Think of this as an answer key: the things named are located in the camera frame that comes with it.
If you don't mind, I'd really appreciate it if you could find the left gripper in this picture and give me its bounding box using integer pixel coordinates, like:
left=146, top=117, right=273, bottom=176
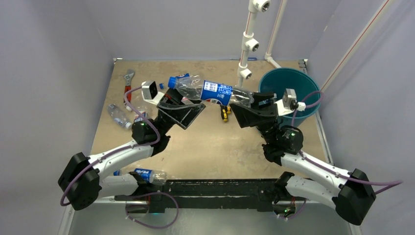
left=155, top=83, right=210, bottom=136

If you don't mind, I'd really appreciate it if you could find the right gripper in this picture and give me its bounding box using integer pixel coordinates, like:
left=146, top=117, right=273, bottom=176
left=231, top=88, right=279, bottom=145

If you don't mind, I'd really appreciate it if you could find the Pepsi bottle blue cap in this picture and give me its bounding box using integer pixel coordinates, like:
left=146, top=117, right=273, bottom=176
left=168, top=76, right=254, bottom=107

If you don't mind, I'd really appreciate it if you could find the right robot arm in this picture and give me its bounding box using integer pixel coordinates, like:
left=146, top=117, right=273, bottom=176
left=230, top=89, right=376, bottom=226

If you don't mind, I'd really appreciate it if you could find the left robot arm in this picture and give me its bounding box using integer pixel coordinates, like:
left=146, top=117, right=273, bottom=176
left=58, top=89, right=206, bottom=211

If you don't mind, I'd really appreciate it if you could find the teal plastic bin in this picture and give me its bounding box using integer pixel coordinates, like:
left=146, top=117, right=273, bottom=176
left=258, top=68, right=322, bottom=127

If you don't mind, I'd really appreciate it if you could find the Pepsi bottle at back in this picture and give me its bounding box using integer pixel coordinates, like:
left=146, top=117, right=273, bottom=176
left=159, top=73, right=190, bottom=90

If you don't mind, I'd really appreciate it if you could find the left yellow-black screwdriver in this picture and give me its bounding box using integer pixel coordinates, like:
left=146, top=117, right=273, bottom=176
left=220, top=106, right=228, bottom=122

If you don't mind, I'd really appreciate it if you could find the clear bottle blue-orange label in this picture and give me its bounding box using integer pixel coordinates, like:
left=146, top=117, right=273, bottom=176
left=135, top=104, right=151, bottom=118

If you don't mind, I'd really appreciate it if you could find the small clear bottle far left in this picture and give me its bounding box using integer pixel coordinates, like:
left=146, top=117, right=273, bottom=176
left=107, top=104, right=132, bottom=129

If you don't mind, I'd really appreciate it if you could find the white PVC pipe stand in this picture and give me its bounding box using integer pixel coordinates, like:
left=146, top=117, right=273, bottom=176
left=236, top=0, right=271, bottom=87

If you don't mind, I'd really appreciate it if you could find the Pepsi bottle near base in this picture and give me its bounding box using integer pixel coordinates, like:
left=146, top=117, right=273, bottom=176
left=113, top=168, right=167, bottom=186

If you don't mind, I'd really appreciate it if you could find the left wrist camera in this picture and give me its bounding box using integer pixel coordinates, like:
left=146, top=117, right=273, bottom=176
left=141, top=80, right=165, bottom=105

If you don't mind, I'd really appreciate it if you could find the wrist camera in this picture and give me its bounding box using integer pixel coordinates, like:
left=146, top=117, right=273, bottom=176
left=141, top=80, right=165, bottom=105
left=274, top=89, right=306, bottom=117

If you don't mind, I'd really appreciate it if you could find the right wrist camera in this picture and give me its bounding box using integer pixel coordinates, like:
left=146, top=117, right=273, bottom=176
left=274, top=89, right=306, bottom=117

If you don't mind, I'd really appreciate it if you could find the red handled adjustable wrench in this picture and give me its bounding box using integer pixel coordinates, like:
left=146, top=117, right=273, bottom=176
left=123, top=69, right=135, bottom=108

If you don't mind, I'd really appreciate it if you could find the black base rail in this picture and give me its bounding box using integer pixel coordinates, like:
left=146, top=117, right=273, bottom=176
left=115, top=179, right=292, bottom=213

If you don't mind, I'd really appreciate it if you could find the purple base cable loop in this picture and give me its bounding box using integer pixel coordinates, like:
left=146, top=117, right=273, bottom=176
left=124, top=192, right=179, bottom=230

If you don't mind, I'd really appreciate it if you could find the white pipe on wall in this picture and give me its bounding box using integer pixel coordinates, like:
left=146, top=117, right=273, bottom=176
left=264, top=0, right=287, bottom=68

